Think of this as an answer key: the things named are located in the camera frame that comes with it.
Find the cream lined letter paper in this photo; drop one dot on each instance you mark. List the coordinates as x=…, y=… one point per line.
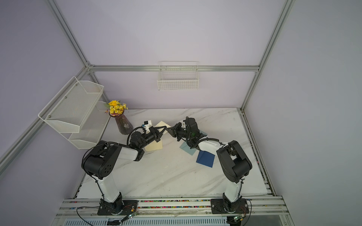
x=153, y=146

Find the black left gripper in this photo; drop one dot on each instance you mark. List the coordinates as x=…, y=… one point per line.
x=157, y=134

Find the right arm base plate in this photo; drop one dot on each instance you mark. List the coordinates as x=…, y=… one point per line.
x=223, y=206

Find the white mesh two-tier shelf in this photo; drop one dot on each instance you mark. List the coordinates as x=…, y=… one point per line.
x=77, y=113

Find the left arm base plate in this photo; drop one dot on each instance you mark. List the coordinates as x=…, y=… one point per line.
x=124, y=207

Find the pale yellow envelope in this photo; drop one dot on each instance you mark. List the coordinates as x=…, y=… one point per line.
x=162, y=128

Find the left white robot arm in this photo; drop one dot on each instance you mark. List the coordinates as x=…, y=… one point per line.
x=100, y=161

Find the light teal envelope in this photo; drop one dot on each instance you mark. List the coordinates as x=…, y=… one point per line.
x=186, y=148

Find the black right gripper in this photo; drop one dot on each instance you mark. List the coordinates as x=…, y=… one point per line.
x=172, y=130

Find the aluminium mounting rail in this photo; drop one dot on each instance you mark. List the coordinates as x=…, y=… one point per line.
x=195, y=211

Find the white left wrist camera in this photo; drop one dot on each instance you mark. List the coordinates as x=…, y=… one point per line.
x=147, y=125

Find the yellow flower bouquet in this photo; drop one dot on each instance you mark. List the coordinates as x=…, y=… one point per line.
x=115, y=108

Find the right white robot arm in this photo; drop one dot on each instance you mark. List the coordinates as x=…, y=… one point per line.
x=234, y=163

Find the purple ribbed glass vase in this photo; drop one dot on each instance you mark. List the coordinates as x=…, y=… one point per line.
x=124, y=125

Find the white wire wall basket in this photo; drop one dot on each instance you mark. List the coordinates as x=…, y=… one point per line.
x=178, y=75

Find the dark blue envelope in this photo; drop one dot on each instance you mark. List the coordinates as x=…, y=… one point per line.
x=205, y=158

